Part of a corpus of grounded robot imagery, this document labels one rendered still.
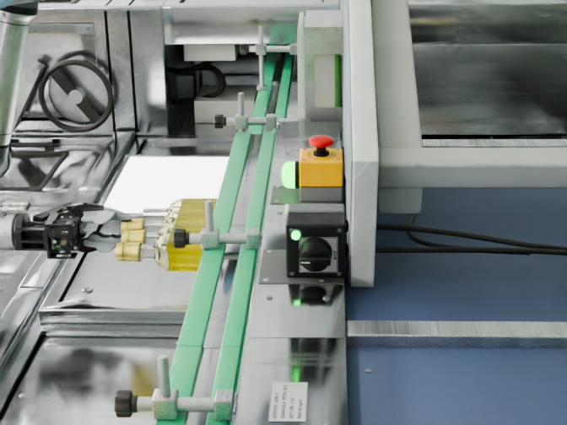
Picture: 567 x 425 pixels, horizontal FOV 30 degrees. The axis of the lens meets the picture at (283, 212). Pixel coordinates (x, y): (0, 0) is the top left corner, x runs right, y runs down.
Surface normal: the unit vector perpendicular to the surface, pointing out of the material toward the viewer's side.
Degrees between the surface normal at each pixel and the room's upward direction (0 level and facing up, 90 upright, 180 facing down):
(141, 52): 90
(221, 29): 90
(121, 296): 90
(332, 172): 90
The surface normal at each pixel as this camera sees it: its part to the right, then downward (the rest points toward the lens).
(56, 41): -0.04, 0.37
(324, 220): -0.01, -0.93
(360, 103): -0.03, -0.74
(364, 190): -0.04, 0.67
